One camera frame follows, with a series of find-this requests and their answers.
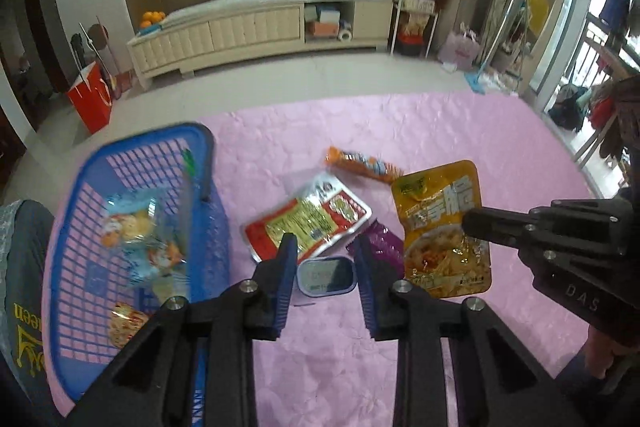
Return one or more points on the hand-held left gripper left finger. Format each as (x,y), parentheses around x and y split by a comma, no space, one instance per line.
(285,287)

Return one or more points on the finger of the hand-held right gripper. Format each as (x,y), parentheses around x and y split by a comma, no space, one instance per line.
(482,222)

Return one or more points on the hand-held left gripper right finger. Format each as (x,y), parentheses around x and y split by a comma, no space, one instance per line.
(366,287)

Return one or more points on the small blue grey container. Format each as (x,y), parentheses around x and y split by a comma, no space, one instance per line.
(325,277)

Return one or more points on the yellow noodle snack packet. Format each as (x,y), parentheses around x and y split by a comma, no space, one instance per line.
(440,257)

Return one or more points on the clear light blue snack packet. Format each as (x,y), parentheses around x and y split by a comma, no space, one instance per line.
(160,261)

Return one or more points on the red orange noodle snack packet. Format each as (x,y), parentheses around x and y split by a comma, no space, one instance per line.
(125,323)

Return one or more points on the light blue cartoon snack packet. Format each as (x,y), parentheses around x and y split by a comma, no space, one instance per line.
(129,227)

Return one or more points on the blue plastic basket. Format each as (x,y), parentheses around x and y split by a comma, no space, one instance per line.
(75,257)

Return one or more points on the person's right hand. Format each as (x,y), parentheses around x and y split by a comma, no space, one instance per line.
(602,352)

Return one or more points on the purple snack packet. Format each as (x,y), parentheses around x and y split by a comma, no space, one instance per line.
(387,247)

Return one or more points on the red flat snack packet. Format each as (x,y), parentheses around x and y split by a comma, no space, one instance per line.
(300,222)

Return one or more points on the orange stick snack packet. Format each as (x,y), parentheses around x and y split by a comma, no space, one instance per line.
(360,163)

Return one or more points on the black backpack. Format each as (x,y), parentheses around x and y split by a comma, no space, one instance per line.
(567,107)

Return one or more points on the pink paper bag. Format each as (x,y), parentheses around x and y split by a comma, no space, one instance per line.
(460,48)

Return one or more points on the blue mop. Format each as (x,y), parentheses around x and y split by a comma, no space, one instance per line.
(500,22)

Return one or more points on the white tape roll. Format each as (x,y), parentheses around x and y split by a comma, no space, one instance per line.
(345,36)

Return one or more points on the orange box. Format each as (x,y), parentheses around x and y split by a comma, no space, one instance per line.
(322,29)

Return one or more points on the white tv cabinet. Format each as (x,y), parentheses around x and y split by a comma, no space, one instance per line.
(240,37)

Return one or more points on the white and blue box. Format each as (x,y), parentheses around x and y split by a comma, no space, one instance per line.
(328,13)

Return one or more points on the person's dark printed clothing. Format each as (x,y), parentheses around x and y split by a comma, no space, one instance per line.
(25,297)

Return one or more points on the red paper bag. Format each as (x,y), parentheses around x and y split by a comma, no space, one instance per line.
(91,99)

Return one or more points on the pile of oranges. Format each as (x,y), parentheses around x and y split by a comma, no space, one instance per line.
(151,18)

